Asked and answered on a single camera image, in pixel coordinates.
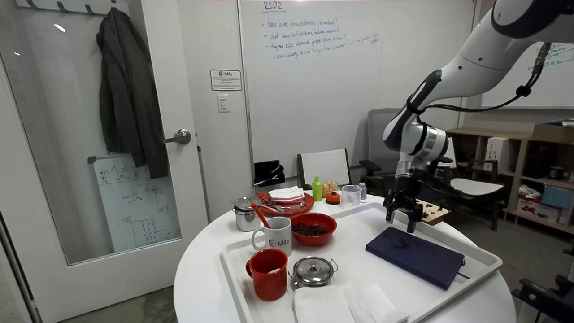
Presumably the red spoon in mug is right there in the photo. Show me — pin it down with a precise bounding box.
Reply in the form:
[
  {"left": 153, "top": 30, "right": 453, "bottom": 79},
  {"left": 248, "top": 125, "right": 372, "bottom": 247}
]
[{"left": 250, "top": 201, "right": 273, "bottom": 229}]

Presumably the small green bottle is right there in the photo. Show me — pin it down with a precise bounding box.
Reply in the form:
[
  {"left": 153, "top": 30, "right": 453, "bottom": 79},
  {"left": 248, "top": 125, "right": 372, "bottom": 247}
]
[{"left": 311, "top": 174, "right": 325, "bottom": 202}]

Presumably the small steel pot with lid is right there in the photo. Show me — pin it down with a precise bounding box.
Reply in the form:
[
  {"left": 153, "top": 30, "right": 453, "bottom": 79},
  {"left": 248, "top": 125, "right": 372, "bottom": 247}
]
[{"left": 288, "top": 254, "right": 341, "bottom": 290}]

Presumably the grey upholstered armchair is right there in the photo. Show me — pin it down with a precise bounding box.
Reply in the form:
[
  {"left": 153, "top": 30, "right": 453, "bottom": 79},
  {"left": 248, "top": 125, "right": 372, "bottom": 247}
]
[{"left": 358, "top": 106, "right": 404, "bottom": 195}]

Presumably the silver door lever handle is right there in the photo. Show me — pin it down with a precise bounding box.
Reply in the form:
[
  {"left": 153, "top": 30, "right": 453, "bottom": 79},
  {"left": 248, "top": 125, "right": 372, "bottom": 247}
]
[{"left": 164, "top": 127, "right": 194, "bottom": 147}]

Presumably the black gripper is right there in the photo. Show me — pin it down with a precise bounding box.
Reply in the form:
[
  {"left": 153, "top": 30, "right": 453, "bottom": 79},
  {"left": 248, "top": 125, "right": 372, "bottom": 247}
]
[{"left": 383, "top": 168, "right": 438, "bottom": 235}]

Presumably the dark grey hanging jacket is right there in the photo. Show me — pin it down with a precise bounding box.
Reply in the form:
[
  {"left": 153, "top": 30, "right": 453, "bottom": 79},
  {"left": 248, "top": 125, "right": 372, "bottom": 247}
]
[{"left": 96, "top": 5, "right": 171, "bottom": 179}]

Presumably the small leaning whiteboard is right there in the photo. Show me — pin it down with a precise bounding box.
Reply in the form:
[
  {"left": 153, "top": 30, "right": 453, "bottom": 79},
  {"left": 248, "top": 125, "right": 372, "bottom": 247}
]
[{"left": 90, "top": 152, "right": 184, "bottom": 254}]

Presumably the dark blue cloth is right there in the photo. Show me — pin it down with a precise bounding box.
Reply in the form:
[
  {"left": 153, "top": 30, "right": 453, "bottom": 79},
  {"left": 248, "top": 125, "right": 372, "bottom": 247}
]
[{"left": 365, "top": 224, "right": 471, "bottom": 290}]

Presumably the white binder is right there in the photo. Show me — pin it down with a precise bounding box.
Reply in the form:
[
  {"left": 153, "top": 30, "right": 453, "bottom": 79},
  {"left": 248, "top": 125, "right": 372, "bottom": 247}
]
[{"left": 483, "top": 134, "right": 512, "bottom": 167}]

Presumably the red round plate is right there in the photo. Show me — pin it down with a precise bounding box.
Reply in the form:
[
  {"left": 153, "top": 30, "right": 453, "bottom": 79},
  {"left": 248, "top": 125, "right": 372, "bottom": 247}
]
[{"left": 257, "top": 190, "right": 316, "bottom": 219}]

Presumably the framed whiteboard with green writing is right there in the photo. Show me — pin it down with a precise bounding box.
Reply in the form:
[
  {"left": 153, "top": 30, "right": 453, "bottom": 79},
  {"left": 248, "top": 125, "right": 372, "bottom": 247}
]
[{"left": 481, "top": 43, "right": 574, "bottom": 111}]

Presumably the steel lidded canister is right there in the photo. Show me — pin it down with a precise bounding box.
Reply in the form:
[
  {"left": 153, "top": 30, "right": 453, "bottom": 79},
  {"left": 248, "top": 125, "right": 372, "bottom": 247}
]
[{"left": 232, "top": 195, "right": 262, "bottom": 233}]

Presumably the clear plastic cup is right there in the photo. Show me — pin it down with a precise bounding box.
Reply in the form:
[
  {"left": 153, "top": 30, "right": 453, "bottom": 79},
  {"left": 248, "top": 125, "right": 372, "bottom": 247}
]
[{"left": 341, "top": 183, "right": 365, "bottom": 206}]

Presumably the wooden shelving unit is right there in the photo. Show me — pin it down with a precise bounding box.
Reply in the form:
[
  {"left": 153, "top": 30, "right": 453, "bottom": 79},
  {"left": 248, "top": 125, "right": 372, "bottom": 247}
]
[{"left": 447, "top": 122, "right": 574, "bottom": 236}]

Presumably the light blue storage box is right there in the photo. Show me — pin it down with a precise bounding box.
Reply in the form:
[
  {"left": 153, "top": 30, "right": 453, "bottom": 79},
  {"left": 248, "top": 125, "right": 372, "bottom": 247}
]
[{"left": 541, "top": 184, "right": 574, "bottom": 211}]

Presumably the red bowl with dark food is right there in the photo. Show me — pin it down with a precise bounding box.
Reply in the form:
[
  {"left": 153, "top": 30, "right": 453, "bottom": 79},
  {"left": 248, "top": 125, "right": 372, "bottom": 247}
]
[{"left": 291, "top": 211, "right": 340, "bottom": 247}]

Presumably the wooden busy board with buttons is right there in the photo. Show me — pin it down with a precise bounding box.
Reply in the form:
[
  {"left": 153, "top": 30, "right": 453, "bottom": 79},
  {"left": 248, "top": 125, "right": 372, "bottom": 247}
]
[{"left": 419, "top": 199, "right": 453, "bottom": 228}]

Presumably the red plastic cup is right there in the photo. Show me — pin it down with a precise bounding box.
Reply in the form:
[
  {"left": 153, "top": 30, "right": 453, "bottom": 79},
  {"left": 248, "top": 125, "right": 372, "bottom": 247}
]
[{"left": 245, "top": 247, "right": 291, "bottom": 303}]

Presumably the wall coat hook rack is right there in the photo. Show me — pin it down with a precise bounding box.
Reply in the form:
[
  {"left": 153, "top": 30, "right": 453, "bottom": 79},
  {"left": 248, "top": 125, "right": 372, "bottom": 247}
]
[{"left": 15, "top": 0, "right": 119, "bottom": 16}]

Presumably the black chair with white tablet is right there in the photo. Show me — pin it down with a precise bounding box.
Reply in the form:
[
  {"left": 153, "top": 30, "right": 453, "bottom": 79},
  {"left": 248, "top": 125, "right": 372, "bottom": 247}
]
[{"left": 433, "top": 154, "right": 508, "bottom": 231}]

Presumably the pink storage box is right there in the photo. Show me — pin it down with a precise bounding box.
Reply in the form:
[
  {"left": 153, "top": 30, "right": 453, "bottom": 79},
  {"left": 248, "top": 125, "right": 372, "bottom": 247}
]
[{"left": 517, "top": 195, "right": 567, "bottom": 224}]

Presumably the white light switch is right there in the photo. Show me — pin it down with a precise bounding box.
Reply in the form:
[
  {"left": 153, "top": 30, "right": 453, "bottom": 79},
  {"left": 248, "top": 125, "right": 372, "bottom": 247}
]
[{"left": 216, "top": 91, "right": 232, "bottom": 114}]

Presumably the white door with glass panel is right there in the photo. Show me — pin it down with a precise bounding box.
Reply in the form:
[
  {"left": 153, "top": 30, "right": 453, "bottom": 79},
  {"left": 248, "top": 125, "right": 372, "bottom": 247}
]
[{"left": 0, "top": 0, "right": 212, "bottom": 323}]

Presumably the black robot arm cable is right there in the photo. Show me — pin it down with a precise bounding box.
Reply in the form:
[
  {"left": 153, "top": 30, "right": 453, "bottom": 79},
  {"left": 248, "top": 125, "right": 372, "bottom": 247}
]
[{"left": 419, "top": 41, "right": 553, "bottom": 114}]

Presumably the large white folded cloth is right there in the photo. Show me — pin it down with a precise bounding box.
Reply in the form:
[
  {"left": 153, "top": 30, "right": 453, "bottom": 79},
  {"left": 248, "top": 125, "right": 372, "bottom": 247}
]
[{"left": 291, "top": 283, "right": 358, "bottom": 323}]

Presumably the white rectangular serving tray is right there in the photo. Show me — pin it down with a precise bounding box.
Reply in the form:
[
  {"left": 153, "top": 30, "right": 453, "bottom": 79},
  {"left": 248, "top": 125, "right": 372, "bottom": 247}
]
[{"left": 219, "top": 199, "right": 506, "bottom": 323}]

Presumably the white folded paper napkin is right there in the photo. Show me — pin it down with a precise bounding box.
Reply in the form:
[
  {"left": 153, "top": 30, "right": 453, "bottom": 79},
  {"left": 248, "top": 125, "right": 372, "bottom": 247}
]
[{"left": 268, "top": 184, "right": 309, "bottom": 204}]

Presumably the black wall file holder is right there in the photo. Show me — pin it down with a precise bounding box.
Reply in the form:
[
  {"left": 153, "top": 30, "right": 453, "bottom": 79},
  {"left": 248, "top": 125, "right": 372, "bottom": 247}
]
[{"left": 252, "top": 158, "right": 288, "bottom": 188}]

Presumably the white framed wall sign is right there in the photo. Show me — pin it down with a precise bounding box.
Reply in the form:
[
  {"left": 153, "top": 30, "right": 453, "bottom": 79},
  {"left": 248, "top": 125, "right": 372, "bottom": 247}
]
[{"left": 209, "top": 68, "right": 245, "bottom": 93}]

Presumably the white ceramic mug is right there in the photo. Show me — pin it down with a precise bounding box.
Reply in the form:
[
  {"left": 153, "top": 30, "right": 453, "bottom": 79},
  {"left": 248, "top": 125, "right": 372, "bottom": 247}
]
[{"left": 250, "top": 215, "right": 295, "bottom": 256}]

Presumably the large whiteboard with blue writing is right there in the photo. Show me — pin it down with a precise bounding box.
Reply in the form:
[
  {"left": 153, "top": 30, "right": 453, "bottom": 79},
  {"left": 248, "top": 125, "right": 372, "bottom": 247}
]
[{"left": 237, "top": 0, "right": 478, "bottom": 181}]

